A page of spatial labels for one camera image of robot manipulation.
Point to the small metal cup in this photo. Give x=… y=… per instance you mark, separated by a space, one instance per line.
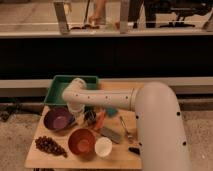
x=90 y=117

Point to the orange bowl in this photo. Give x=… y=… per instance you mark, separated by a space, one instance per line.
x=81 y=142

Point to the black handled brush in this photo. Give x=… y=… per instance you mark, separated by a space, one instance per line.
x=134 y=150

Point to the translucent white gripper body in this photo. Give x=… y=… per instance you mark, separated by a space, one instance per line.
x=76 y=109

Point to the bunch of dark grapes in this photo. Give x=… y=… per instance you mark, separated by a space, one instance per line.
x=50 y=146

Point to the white cup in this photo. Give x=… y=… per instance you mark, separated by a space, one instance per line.
x=103 y=147

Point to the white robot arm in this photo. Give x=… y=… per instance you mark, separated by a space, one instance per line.
x=160 y=128

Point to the purple bowl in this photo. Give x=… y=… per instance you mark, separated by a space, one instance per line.
x=57 y=118

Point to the grey rectangular block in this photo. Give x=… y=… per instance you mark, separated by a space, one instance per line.
x=112 y=135

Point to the orange carrot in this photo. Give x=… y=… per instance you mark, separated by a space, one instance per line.
x=100 y=120

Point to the grey towel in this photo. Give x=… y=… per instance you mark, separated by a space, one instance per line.
x=76 y=121

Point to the green plastic tray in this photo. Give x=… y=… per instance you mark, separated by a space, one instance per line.
x=60 y=82

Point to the teal sponge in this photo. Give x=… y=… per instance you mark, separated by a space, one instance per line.
x=111 y=112

